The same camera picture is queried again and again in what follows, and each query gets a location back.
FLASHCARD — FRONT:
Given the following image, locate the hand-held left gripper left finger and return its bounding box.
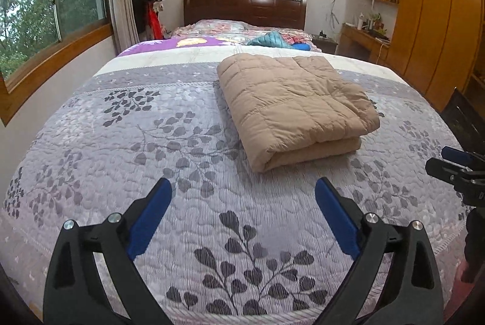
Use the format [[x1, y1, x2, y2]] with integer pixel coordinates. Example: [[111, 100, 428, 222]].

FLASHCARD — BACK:
[[43, 177, 173, 325]]

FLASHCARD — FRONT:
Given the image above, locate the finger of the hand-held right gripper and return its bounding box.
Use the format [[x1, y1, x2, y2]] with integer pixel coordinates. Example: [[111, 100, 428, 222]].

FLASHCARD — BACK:
[[443, 146, 479, 169], [425, 158, 485, 194]]

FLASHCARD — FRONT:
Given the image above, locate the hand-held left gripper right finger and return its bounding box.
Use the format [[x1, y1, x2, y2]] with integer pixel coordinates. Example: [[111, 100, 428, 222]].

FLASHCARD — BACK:
[[315, 177, 444, 325]]

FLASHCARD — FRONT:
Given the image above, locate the beige quilted jacket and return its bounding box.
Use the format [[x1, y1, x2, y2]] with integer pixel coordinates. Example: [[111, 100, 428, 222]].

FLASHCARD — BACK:
[[217, 53, 380, 173]]

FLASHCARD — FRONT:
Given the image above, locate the person's right hand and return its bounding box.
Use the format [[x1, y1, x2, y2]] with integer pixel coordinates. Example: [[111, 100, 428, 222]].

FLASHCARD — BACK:
[[464, 208, 485, 284]]

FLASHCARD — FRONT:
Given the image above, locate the dark chair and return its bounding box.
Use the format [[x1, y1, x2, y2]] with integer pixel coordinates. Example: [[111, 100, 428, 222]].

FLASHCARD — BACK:
[[441, 87, 485, 153]]

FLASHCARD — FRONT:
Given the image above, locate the bed with grey floral quilt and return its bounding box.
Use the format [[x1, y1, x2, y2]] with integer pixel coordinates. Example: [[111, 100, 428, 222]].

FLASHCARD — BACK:
[[0, 45, 468, 325]]

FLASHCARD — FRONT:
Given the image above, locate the wooden wardrobe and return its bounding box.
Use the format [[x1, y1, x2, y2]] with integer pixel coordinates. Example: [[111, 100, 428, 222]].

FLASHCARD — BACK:
[[350, 0, 485, 110]]

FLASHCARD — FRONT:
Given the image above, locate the wooden desk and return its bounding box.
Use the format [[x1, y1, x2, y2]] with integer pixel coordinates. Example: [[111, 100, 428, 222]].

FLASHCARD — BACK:
[[339, 24, 391, 64]]

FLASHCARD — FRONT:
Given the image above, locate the dark nightstand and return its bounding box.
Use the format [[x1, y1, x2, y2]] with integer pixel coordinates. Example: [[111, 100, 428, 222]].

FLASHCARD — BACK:
[[311, 33, 339, 54]]

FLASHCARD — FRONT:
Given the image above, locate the purple printed blanket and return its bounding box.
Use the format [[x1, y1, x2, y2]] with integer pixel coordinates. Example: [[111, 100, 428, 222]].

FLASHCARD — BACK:
[[117, 35, 247, 57]]

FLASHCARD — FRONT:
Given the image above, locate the teal puffer jacket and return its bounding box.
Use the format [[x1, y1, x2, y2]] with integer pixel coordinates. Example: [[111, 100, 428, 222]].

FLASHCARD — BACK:
[[248, 32, 290, 47]]

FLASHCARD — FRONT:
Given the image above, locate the red hanging garment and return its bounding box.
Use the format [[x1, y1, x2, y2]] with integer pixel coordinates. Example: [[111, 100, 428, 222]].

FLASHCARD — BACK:
[[148, 1, 164, 40]]

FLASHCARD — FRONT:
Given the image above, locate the patchwork pillow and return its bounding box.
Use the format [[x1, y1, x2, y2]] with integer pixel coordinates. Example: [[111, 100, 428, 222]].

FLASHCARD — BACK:
[[172, 19, 315, 45]]

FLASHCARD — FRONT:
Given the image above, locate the black hanging garment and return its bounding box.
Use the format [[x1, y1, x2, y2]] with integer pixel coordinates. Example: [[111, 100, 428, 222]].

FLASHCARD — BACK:
[[131, 0, 152, 34]]

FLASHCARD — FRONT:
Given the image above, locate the dark wooden headboard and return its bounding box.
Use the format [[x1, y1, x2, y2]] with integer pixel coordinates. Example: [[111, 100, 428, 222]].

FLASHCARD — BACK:
[[183, 0, 307, 31]]

